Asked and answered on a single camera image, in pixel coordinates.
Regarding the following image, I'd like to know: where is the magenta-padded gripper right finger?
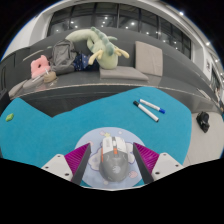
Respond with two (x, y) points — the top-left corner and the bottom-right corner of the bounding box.
(132, 142), (185, 185)

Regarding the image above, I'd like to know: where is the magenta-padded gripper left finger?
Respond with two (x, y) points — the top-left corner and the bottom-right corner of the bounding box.
(40, 142), (92, 186)

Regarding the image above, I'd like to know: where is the grey and white computer mouse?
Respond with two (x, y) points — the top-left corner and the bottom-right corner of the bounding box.
(98, 135), (130, 183)

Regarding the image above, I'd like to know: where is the round light blue mouse pad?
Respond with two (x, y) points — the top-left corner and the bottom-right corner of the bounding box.
(73, 126), (146, 188)

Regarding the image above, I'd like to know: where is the white marker with black cap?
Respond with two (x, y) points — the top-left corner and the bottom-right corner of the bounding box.
(132, 100), (160, 123)

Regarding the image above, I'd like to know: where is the small black bag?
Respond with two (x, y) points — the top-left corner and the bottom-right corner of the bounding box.
(195, 111), (211, 134)

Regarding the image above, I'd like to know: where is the black suitcase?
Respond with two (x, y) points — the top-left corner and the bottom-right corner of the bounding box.
(0, 87), (10, 116)

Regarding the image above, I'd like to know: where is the flat grey seat cushion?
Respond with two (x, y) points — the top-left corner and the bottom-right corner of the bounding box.
(23, 74), (51, 89)
(99, 65), (150, 82)
(8, 79), (29, 99)

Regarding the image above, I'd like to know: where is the pink plush cushion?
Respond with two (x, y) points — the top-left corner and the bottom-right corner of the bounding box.
(30, 54), (52, 80)

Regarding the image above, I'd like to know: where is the dark blue patterned bag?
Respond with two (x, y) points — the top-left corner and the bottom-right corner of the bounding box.
(72, 53), (100, 72)

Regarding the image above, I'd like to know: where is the upright grey seat cushion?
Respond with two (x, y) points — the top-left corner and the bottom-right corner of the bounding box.
(134, 40), (164, 77)

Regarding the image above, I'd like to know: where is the grey backpack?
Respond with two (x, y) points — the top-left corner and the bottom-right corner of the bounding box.
(49, 38), (78, 76)

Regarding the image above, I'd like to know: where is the green dinosaur plush toy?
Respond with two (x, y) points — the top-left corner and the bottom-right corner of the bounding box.
(65, 26), (130, 70)

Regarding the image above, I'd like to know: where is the dark glass window wall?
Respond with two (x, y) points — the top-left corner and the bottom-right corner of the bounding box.
(46, 2), (193, 60)

